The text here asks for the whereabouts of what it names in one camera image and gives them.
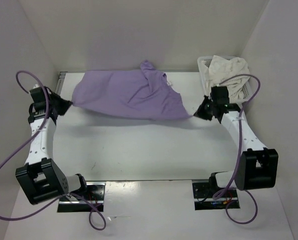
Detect purple t shirt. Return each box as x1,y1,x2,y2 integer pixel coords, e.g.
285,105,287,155
72,60,190,120

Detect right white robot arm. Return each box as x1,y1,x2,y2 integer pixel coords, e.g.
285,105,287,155
194,96,279,197

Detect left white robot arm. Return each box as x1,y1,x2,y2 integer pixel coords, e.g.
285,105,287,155
15,87,89,205

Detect white plastic laundry basket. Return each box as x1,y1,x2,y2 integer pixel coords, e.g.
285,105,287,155
197,56,254,105

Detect white t shirt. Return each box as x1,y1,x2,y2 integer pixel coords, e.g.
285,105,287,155
204,54,252,103

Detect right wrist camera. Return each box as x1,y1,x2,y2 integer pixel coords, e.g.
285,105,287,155
211,86,230,105

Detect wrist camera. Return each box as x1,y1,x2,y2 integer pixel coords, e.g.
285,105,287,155
211,86,230,105
29,86,50,111

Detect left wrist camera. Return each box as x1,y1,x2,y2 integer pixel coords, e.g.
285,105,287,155
29,86,50,111

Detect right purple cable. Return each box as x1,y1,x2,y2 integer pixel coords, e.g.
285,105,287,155
213,74,262,224

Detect purple cable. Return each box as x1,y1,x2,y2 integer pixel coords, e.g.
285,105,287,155
0,70,107,230
213,74,262,224

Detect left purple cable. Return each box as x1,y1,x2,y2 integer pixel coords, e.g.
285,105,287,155
0,70,107,230

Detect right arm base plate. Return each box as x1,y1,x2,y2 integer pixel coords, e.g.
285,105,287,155
192,180,240,211

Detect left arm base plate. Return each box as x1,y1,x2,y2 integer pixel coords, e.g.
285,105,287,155
57,181,106,213

